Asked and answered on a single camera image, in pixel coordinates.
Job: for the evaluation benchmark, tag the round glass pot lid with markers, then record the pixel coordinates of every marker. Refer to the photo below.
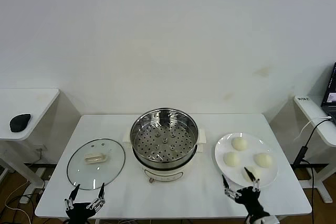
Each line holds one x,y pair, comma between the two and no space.
78,166

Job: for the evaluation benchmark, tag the white steamed baozi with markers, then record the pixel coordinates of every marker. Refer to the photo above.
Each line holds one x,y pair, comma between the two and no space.
239,144
258,172
263,160
231,159

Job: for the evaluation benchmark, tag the cream electric cooker base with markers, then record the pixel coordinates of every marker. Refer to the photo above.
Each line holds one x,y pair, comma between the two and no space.
162,175

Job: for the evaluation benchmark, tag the white side desk with mouse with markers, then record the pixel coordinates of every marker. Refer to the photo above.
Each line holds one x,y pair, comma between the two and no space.
26,98

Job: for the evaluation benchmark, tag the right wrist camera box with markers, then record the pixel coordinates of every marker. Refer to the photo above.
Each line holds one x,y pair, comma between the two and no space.
271,219

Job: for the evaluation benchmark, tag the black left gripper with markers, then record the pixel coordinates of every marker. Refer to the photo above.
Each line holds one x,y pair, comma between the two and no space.
78,212

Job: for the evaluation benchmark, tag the black computer mouse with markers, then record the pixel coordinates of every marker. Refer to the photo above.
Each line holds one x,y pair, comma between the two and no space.
19,122

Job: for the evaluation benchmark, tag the perforated steel steamer pot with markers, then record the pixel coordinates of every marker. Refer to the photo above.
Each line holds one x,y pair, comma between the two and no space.
189,129

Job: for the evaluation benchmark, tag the black laptop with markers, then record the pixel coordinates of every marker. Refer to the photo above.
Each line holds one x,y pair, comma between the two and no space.
331,98

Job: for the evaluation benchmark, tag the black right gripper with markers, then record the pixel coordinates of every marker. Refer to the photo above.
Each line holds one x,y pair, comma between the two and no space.
249,199

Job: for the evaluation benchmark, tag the large white plate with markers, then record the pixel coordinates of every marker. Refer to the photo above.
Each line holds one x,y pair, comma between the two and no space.
246,153

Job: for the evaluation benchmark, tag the white label sticker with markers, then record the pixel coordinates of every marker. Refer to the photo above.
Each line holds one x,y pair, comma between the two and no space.
303,98

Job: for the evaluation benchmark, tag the white side desk with laptop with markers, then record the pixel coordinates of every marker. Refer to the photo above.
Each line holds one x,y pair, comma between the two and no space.
308,110

